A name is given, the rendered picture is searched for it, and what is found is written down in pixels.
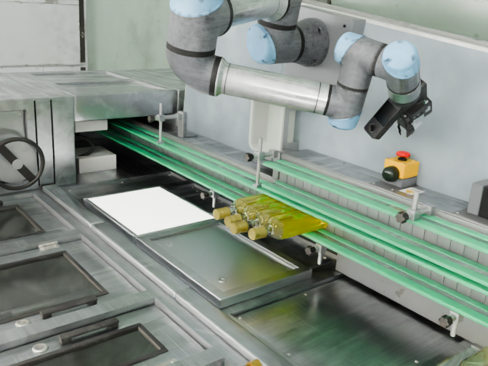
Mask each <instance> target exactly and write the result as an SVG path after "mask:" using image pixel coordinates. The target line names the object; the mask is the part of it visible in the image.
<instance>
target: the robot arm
mask: <svg viewBox="0 0 488 366"><path fill-rule="evenodd" d="M301 2H302V0H170V14H169V22H168V35H167V42H166V59H167V61H168V64H169V66H170V68H171V69H172V71H173V72H174V74H175V75H176V76H177V77H178V78H179V79H180V80H181V81H182V82H183V83H184V84H186V85H188V86H189V87H190V88H192V89H194V90H195V91H197V92H200V93H202V94H206V95H210V96H213V97H217V96H219V95H220V94H226V95H230V96H234V97H240V98H244V99H250V100H254V101H258V102H264V103H268V104H272V105H278V106H282V107H288V108H292V109H296V110H302V111H306V112H310V113H316V114H320V115H326V116H327V117H328V123H329V124H330V125H331V126H332V127H336V128H337V129H340V130H352V129H354V128H355V127H356V126H357V124H358V121H359V117H360V115H361V114H362V108H363V106H364V103H365V99H366V96H367V92H368V89H369V87H370V82H371V80H372V77H373V76H375V77H378V78H382V79H383V80H386V85H387V89H388V95H389V98H388V99H387V100H386V101H385V102H384V104H383V105H382V106H381V107H380V109H379V110H378V111H377V112H376V114H375V115H374V116H373V117H372V118H371V119H370V120H369V121H368V122H367V124H366V125H365V127H364V130H365V131H366V132H367V133H368V134H369V135H370V137H371V138H372V139H380V138H381V137H382V136H383V135H384V134H385V133H386V132H387V131H388V130H389V128H390V127H391V126H392V125H394V127H395V128H396V130H397V132H398V133H399V134H400V135H401V137H405V138H408V137H409V136H410V135H412V134H413V133H414V131H415V130H416V128H417V127H419V126H420V125H421V124H422V122H423V121H422V120H420V121H417V122H415V119H416V118H419V117H420V116H422V114H424V117H426V116H427V115H428V114H429V113H431V112H432V101H431V100H430V99H429V98H428V97H427V83H426V82H425V81H423V80H422V79H421V78H420V58H419V56H418V50H417V48H416V47H415V45H414V44H412V43H411V42H409V41H405V40H402V41H394V42H392V43H390V44H385V43H383V42H380V41H376V40H374V39H372V38H368V37H366V36H365V35H359V34H356V33H352V32H346V33H345V34H343V35H342V36H341V37H340V38H339V40H338V42H337V44H336V46H335V50H334V59H335V61H336V62H339V64H341V65H342V66H341V70H340V73H339V77H338V81H337V84H336V85H331V84H324V83H320V82H317V81H310V80H307V79H303V78H297V77H293V76H287V75H283V74H279V73H273V72H269V71H266V70H259V69H256V68H250V67H246V66H242V65H236V64H232V63H228V62H227V61H226V60H225V58H224V57H220V56H216V55H215V51H216V42H217V37H219V36H223V35H224V34H225V33H227V32H228V31H229V29H230V28H231V27H232V26H236V25H241V24H243V23H249V22H252V21H255V20H258V21H257V24H254V25H252V26H251V27H250V28H249V29H248V32H247V35H246V45H247V48H248V51H249V54H250V56H251V58H252V59H253V60H254V61H255V62H257V63H258V64H268V65H272V64H279V63H289V62H294V63H296V64H299V65H303V66H304V67H316V66H318V65H320V64H321V63H322V62H323V61H324V60H325V58H326V56H327V54H328V50H329V45H330V39H329V34H328V30H327V28H326V26H325V24H324V23H323V22H322V21H321V20H319V19H317V18H314V17H308V18H305V19H302V20H300V21H298V16H299V12H300V8H301ZM424 100H425V101H426V100H428V102H427V103H426V102H425V101H424ZM429 106H430V110H429V111H428V112H426V110H427V109H428V107H429Z"/></svg>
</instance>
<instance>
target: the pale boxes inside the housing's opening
mask: <svg viewBox="0 0 488 366"><path fill-rule="evenodd" d="M74 123H75V133H77V132H85V131H100V130H107V119H105V120H96V121H79V122H75V121H74ZM90 149H91V147H82V148H76V172H77V173H79V174H85V173H90V172H95V171H105V170H111V169H116V154H114V153H112V152H111V151H109V150H106V149H105V148H103V147H101V146H94V152H93V153H92V154H90V155H87V156H78V155H82V154H84V153H86V152H88V151H89V150H90Z"/></svg>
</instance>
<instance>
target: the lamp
mask: <svg viewBox="0 0 488 366"><path fill-rule="evenodd" d="M382 177H383V178H384V179H385V180H386V181H387V182H394V181H396V180H397V179H398V178H399V170H398V168H397V167H396V166H388V167H385V168H384V170H383V171H382Z"/></svg>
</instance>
